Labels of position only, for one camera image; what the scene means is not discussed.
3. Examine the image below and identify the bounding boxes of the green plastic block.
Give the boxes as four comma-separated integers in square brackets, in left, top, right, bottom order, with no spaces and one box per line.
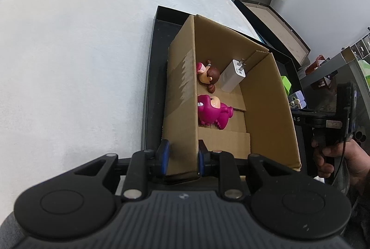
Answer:
[281,76,292,96]

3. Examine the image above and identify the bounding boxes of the brown cardboard box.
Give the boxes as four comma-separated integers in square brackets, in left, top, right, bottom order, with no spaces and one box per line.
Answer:
[162,15,301,177]

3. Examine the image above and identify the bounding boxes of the lavender bunny figurine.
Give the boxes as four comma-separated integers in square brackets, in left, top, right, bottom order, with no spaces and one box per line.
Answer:
[288,91,307,109]

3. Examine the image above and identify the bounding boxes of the person's right hand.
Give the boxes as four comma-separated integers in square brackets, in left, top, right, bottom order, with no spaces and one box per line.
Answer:
[312,139,369,193]

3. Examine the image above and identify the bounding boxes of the magenta dinosaur figurine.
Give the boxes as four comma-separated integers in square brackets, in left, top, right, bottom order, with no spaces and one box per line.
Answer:
[197,94,234,130]

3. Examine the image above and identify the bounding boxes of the brown-haired girl figurine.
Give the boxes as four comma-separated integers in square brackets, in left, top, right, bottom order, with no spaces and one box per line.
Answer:
[196,60,220,94]

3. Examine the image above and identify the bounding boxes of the white power adapter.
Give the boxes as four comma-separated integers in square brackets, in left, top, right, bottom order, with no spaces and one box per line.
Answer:
[219,59,246,93]

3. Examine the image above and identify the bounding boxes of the black case with brown board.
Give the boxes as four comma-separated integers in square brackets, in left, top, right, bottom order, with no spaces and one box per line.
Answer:
[234,0,310,70]

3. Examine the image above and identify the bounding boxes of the black shallow tray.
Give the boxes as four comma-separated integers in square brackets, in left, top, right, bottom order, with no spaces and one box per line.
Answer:
[144,7,301,178]

